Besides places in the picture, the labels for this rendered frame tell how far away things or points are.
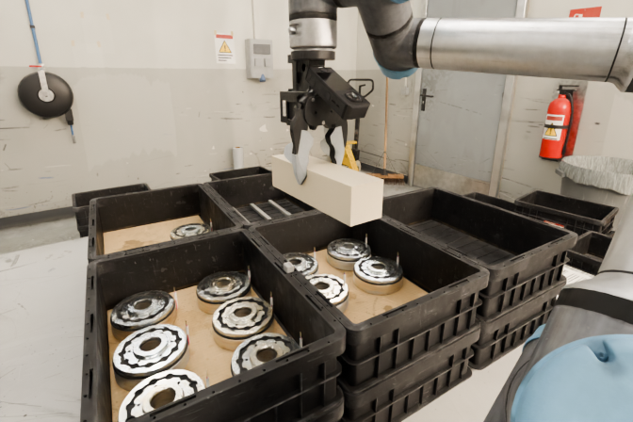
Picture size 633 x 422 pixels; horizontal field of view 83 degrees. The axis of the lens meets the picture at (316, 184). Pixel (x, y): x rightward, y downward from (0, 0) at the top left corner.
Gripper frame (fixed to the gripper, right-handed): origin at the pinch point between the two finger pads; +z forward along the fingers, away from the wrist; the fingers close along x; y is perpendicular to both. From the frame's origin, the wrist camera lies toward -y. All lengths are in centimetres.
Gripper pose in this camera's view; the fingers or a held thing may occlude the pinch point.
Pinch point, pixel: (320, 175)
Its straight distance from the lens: 60.8
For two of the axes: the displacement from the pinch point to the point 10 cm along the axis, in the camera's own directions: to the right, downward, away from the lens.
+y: -5.6, -2.4, 7.9
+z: 0.0, 9.6, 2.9
